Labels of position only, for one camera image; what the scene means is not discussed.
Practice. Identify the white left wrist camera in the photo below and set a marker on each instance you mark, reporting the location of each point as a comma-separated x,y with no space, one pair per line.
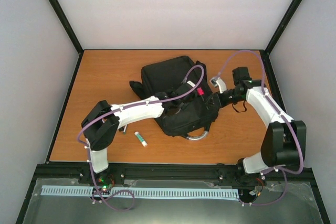
190,83

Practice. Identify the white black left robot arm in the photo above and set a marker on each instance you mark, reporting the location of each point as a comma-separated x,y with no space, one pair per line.
100,126

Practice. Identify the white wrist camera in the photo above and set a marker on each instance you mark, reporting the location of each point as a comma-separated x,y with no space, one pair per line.
190,83
217,82

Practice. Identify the black left frame post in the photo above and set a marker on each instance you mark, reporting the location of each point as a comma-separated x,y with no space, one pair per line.
56,6

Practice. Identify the small green lit circuit board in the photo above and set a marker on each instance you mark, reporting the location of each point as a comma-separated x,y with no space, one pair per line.
105,186

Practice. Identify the white green glue stick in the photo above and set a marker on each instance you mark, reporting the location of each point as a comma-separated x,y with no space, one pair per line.
141,139

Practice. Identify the black frame post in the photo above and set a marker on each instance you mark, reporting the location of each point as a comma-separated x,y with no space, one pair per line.
56,6
292,8

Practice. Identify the black right frame post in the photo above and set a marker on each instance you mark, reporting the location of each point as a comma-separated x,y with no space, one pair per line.
292,8

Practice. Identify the light blue cable duct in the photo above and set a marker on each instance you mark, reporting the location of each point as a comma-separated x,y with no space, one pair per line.
142,193

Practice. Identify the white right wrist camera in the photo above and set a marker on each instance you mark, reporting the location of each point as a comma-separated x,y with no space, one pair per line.
217,82

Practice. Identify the black student backpack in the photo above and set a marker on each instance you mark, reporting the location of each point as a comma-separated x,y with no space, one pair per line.
188,118

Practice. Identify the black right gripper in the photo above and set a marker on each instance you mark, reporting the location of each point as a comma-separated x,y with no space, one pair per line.
221,103

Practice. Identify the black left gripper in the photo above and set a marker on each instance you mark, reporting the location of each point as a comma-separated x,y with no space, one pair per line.
172,92

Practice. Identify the pink cap black highlighter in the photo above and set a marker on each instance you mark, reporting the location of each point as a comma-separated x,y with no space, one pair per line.
200,93

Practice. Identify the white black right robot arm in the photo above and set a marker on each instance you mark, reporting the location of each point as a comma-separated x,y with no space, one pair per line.
284,142

